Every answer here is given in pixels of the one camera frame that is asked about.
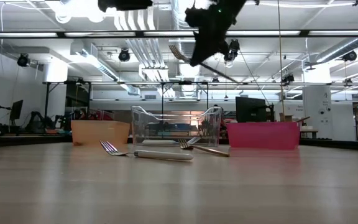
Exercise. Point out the cardboard box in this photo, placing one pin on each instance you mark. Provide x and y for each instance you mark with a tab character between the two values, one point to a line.
286	117

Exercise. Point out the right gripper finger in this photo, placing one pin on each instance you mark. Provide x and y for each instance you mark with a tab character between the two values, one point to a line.
204	46
222	48

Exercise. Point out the black ceiling camera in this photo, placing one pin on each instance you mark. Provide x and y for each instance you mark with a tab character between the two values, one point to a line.
124	55
23	60
234	49
349	56
288	79

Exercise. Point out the black overhead rig beam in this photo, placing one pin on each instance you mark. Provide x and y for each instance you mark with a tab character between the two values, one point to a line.
104	33

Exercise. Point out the black computer monitor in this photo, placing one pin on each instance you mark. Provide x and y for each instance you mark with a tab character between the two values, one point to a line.
252	109
16	110

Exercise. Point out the clear plastic bin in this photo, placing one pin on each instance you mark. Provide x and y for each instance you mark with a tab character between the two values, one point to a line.
145	124

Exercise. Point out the red plastic bin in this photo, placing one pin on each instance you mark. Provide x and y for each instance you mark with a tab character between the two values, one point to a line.
263	135

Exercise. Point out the silver ventilation duct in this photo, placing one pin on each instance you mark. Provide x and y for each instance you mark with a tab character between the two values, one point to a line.
186	77

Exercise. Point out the orange plastic bin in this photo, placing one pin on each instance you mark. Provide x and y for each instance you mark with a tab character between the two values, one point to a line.
99	132

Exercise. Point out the black rig frame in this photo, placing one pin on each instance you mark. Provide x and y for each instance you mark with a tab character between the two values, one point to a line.
46	99
185	82

